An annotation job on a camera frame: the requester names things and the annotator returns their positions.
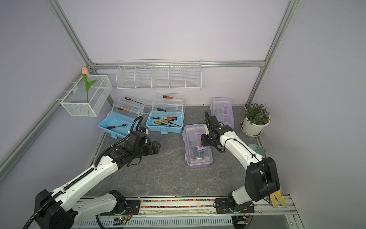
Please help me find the black yellow screwdriver in lid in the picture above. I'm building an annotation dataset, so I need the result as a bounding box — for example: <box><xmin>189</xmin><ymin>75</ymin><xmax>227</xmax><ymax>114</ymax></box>
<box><xmin>125</xmin><ymin>97</ymin><xmax>144</xmax><ymax>105</ymax></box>

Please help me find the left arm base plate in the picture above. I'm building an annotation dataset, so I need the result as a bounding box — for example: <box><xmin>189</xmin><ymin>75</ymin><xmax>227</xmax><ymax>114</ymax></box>
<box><xmin>101</xmin><ymin>199</ymin><xmax>141</xmax><ymax>216</ymax></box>

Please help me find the red handled ratchet wrench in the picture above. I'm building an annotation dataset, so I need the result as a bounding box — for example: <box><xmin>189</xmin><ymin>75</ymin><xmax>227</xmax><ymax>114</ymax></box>
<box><xmin>106</xmin><ymin>124</ymin><xmax>127</xmax><ymax>129</ymax></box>

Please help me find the white wire wall shelf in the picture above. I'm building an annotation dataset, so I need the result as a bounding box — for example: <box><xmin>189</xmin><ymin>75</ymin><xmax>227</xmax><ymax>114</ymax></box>
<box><xmin>116</xmin><ymin>59</ymin><xmax>202</xmax><ymax>90</ymax></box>

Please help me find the yellow handled screwdriver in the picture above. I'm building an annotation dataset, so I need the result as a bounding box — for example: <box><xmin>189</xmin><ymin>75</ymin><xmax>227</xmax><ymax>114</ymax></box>
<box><xmin>161</xmin><ymin>119</ymin><xmax>181</xmax><ymax>127</ymax></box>
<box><xmin>154</xmin><ymin>121</ymin><xmax>173</xmax><ymax>127</ymax></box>

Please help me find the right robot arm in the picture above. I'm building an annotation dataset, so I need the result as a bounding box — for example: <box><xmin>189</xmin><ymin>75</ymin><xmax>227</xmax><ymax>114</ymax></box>
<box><xmin>201</xmin><ymin>111</ymin><xmax>280</xmax><ymax>211</ymax></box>

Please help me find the blue toolbox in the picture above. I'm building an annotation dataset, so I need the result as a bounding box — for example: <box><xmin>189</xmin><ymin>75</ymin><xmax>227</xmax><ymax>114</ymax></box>
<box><xmin>146</xmin><ymin>92</ymin><xmax>185</xmax><ymax>134</ymax></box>
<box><xmin>98</xmin><ymin>95</ymin><xmax>152</xmax><ymax>139</ymax></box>

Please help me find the purple toolbox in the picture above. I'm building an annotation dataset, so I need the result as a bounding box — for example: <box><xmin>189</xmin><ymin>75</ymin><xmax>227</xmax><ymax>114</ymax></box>
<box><xmin>183</xmin><ymin>124</ymin><xmax>213</xmax><ymax>169</ymax></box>
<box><xmin>210</xmin><ymin>98</ymin><xmax>234</xmax><ymax>128</ymax></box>

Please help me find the pink artificial tulip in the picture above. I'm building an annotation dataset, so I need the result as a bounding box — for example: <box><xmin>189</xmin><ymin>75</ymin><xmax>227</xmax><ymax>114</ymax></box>
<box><xmin>82</xmin><ymin>67</ymin><xmax>96</xmax><ymax>103</ymax></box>

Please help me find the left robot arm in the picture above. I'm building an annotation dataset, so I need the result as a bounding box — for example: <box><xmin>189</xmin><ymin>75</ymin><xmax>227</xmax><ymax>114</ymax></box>
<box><xmin>23</xmin><ymin>130</ymin><xmax>161</xmax><ymax>229</ymax></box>

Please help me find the potted green plant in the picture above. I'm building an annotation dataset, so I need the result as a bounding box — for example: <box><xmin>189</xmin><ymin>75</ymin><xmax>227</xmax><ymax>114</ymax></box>
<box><xmin>241</xmin><ymin>103</ymin><xmax>271</xmax><ymax>137</ymax></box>

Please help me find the yellow work glove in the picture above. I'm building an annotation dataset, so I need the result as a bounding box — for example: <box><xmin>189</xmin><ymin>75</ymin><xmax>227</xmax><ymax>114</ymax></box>
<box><xmin>269</xmin><ymin>189</ymin><xmax>286</xmax><ymax>208</ymax></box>

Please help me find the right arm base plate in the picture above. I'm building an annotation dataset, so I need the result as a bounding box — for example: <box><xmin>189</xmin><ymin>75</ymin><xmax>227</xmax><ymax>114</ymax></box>
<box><xmin>213</xmin><ymin>197</ymin><xmax>254</xmax><ymax>214</ymax></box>

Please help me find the white mesh wall basket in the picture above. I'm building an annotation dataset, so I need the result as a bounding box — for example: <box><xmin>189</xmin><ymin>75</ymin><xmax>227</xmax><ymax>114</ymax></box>
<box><xmin>60</xmin><ymin>74</ymin><xmax>112</xmax><ymax>117</ymax></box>

